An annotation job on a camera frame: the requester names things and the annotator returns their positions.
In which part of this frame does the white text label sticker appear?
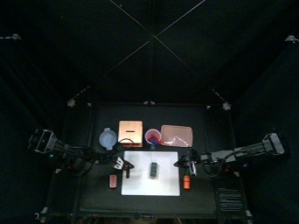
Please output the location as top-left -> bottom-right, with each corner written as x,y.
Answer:
216,187 -> 244,213

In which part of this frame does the orange toy carrot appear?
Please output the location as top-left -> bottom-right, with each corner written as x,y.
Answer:
181,170 -> 192,191

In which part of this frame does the thin diagonal brace cable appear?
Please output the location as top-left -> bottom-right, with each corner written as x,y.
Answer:
106,0 -> 205,78
103,0 -> 206,75

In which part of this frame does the green cucumber sushi roll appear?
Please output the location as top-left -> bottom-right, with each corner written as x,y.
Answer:
148,162 -> 160,179

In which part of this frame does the red plastic cup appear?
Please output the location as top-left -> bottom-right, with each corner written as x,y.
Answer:
144,128 -> 162,146

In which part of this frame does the salmon sushi toy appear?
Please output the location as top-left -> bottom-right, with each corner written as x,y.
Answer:
107,174 -> 117,189

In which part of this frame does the light blue bowl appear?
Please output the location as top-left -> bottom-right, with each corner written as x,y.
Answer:
97,127 -> 117,151

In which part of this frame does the pink plastic tray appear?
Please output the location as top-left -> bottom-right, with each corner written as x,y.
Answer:
160,124 -> 193,148

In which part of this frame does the white cutting board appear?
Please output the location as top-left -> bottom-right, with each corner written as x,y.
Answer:
120,150 -> 181,197

